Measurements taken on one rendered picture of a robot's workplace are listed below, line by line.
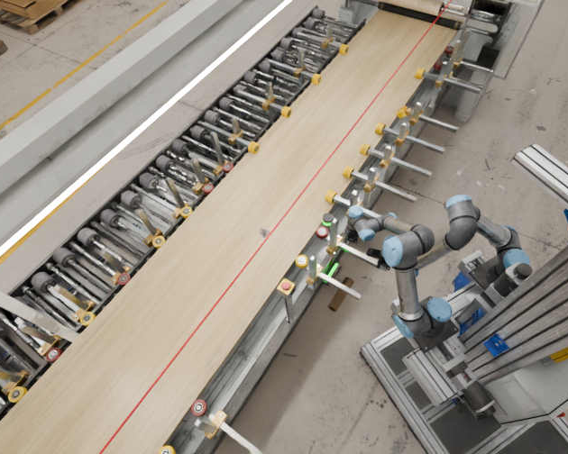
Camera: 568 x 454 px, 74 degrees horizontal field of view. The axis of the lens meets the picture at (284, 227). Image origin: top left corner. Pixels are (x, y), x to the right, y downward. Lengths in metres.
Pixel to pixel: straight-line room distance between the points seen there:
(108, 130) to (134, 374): 1.57
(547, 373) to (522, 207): 2.32
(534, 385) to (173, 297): 1.88
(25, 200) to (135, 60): 0.42
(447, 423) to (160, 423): 1.79
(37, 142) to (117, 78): 0.24
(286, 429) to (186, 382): 1.04
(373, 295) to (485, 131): 2.31
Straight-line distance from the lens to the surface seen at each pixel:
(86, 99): 1.03
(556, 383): 2.09
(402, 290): 1.78
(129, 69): 1.08
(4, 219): 1.02
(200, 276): 2.42
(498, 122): 4.85
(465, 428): 2.98
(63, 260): 2.95
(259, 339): 2.50
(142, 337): 2.39
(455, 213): 1.92
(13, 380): 2.71
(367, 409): 3.06
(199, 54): 1.23
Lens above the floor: 3.01
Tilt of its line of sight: 58 degrees down
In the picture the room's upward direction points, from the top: 7 degrees counter-clockwise
